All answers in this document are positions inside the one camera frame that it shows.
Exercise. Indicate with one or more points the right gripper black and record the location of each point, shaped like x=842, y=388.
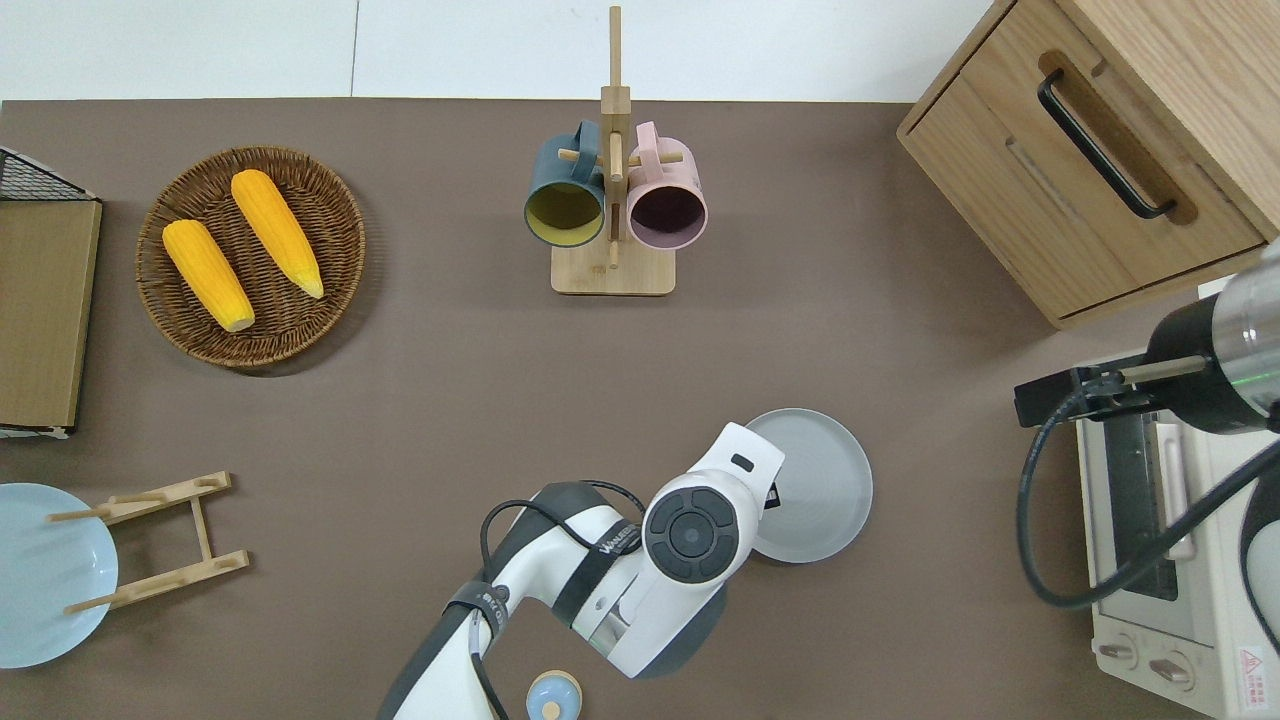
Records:
x=1185, y=340

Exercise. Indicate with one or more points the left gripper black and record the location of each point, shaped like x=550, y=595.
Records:
x=772, y=497

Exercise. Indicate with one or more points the gray plate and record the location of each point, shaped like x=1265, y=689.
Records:
x=825, y=480

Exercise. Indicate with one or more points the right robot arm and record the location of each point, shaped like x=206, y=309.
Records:
x=1250, y=320

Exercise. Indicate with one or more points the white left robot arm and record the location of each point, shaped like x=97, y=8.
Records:
x=690, y=535

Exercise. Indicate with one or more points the light blue plate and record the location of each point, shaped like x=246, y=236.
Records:
x=50, y=590

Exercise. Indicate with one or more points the wooden drawer cabinet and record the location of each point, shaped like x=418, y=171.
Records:
x=1010, y=180

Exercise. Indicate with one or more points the cream toaster oven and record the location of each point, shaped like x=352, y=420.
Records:
x=1200, y=620

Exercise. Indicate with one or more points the toaster oven knob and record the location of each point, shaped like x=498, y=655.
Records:
x=1117, y=652
x=1172, y=670

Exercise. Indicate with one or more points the wooden mug tree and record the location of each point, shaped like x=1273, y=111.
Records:
x=612, y=275

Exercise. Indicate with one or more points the small blue dome bell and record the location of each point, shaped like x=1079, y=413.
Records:
x=553, y=698

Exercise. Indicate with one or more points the pink mug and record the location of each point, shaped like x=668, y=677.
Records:
x=668, y=180

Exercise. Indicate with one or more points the brown table mat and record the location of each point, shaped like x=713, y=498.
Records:
x=420, y=420

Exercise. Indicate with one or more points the dark blue mug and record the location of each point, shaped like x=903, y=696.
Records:
x=565, y=180

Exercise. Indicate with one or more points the round wicker basket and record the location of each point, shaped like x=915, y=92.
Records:
x=320, y=200

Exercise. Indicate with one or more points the pointed yellow corn cob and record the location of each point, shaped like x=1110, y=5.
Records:
x=275, y=230

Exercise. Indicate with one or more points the wooden dish rack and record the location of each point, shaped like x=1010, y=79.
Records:
x=200, y=525

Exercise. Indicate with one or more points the blunt yellow corn cob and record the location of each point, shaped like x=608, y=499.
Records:
x=205, y=270

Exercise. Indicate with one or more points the wooden board lid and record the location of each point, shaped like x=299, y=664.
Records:
x=40, y=310

